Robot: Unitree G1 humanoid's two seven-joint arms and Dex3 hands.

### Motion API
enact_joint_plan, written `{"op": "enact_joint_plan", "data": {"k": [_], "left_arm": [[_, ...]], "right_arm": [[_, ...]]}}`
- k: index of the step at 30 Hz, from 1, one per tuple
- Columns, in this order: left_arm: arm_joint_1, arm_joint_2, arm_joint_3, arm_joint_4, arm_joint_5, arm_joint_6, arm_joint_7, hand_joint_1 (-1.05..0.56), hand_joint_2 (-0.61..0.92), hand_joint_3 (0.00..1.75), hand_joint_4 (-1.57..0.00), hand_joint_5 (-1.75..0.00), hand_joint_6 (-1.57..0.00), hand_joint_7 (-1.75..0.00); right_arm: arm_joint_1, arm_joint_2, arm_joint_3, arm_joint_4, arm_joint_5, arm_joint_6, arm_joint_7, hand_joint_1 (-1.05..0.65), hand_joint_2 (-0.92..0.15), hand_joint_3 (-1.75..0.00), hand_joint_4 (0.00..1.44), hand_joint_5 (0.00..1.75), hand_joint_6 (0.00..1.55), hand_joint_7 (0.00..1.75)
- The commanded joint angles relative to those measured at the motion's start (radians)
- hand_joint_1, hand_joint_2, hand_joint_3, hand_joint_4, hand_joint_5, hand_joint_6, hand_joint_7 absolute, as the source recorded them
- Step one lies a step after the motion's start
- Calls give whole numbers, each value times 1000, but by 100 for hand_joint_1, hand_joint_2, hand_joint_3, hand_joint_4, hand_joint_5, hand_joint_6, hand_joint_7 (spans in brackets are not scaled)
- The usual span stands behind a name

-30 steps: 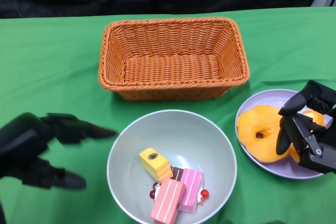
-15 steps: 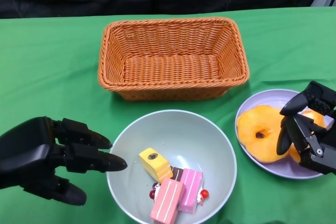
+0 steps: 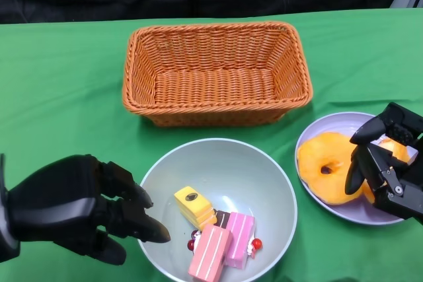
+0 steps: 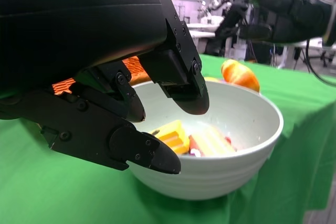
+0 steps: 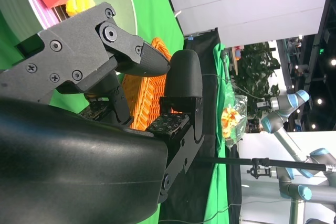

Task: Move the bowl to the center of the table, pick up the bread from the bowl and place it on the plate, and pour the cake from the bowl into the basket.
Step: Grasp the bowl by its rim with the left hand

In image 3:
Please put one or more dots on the brown chocolate cake slice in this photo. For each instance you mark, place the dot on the brown chocolate cake slice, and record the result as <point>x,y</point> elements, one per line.
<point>223,219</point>

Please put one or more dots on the salmon pink cake slice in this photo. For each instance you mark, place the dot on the salmon pink cake slice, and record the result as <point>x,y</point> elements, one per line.
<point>209,252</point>

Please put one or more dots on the orange wicker basket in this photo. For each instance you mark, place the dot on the orange wicker basket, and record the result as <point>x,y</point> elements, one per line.
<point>215,87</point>

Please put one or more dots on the green tablecloth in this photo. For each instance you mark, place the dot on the green tablecloth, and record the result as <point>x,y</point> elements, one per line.
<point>82,113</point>

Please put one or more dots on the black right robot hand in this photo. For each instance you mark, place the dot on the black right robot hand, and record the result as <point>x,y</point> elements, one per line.
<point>403,196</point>

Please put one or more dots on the grey round bowl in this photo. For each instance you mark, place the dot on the grey round bowl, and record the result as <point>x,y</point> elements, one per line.
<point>215,163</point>

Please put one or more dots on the magenta pink cake slice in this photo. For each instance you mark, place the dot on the magenta pink cake slice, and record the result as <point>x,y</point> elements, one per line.
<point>240,239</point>

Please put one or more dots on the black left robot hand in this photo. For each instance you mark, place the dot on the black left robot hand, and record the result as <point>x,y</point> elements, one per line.
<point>66,202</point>

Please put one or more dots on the yellow cake slice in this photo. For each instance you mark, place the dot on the yellow cake slice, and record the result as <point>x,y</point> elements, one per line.
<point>191,204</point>

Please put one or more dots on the lavender round plate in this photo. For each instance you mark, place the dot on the lavender round plate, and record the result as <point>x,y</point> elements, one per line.
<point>333,123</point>

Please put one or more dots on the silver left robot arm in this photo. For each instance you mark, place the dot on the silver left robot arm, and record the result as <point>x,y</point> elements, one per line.
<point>5,222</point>

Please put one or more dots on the orange striped croissant bread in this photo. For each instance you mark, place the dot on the orange striped croissant bread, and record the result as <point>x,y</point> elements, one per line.
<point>395,150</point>

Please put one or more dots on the white cream cherry cake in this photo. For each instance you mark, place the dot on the white cream cherry cake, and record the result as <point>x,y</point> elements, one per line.
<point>255,245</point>
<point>191,244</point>

